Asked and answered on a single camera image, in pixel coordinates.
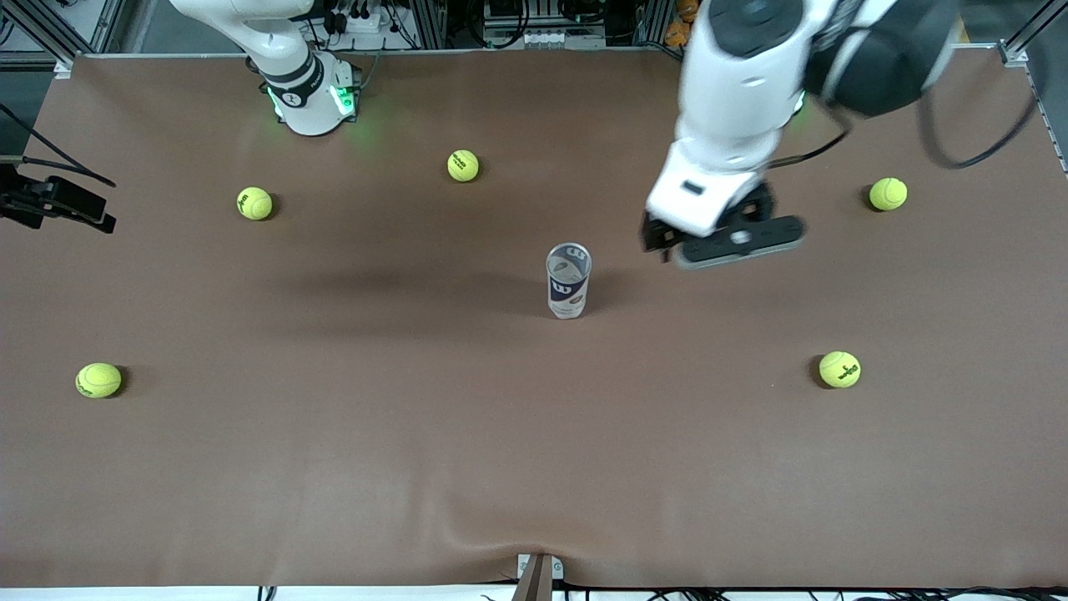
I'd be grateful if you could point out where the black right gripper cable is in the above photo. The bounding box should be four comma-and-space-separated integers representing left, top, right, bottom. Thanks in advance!
0, 103, 116, 189

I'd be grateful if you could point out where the white power strip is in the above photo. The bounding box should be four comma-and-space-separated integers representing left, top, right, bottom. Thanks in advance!
330, 7, 386, 34

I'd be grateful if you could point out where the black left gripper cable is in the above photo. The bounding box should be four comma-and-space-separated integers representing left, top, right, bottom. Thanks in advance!
766, 83, 1040, 173

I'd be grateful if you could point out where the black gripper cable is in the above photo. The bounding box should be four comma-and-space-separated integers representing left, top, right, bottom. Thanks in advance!
0, 103, 116, 189
766, 83, 1040, 173

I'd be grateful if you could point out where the clear tennis ball can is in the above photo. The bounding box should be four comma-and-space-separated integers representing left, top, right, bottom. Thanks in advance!
546, 242, 593, 321

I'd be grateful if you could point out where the pile of orange objects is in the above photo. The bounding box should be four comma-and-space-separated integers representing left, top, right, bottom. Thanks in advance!
665, 0, 700, 47

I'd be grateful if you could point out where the brown table mat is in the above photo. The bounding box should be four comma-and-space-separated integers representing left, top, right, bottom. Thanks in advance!
0, 46, 1068, 589

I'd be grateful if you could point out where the metal table edge bracket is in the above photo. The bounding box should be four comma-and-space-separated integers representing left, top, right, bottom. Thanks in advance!
516, 553, 565, 601

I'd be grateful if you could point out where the grey electronics box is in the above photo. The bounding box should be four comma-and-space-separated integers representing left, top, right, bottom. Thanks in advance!
484, 0, 607, 48

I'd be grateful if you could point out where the aluminium frame post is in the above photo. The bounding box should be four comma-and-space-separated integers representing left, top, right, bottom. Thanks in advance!
997, 0, 1068, 69
0, 0, 128, 76

